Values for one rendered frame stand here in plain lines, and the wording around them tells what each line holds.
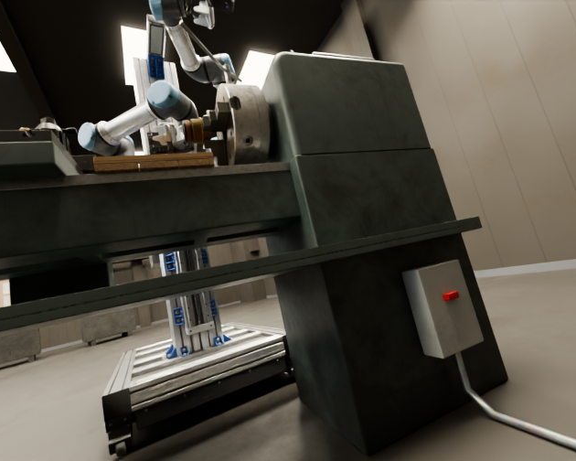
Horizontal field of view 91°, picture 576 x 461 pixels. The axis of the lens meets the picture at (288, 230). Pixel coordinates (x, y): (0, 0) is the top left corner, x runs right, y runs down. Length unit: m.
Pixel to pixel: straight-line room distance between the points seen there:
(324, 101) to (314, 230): 0.46
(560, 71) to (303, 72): 3.07
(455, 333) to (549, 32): 3.39
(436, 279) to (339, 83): 0.74
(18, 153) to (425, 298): 1.09
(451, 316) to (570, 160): 2.89
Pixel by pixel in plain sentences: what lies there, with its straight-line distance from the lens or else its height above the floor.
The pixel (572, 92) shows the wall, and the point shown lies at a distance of 3.81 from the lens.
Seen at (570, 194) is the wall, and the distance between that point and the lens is 3.74.
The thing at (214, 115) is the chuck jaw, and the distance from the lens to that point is 1.07.
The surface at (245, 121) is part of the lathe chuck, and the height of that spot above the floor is 1.03.
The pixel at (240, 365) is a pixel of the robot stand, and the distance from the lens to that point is 1.46.
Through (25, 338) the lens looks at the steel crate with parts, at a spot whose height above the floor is 0.47.
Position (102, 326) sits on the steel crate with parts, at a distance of 7.86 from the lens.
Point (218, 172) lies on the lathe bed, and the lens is 0.88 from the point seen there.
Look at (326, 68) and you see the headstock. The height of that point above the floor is 1.19.
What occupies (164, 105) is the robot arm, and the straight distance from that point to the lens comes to 1.39.
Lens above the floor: 0.50
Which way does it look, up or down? 9 degrees up
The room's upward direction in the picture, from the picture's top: 13 degrees counter-clockwise
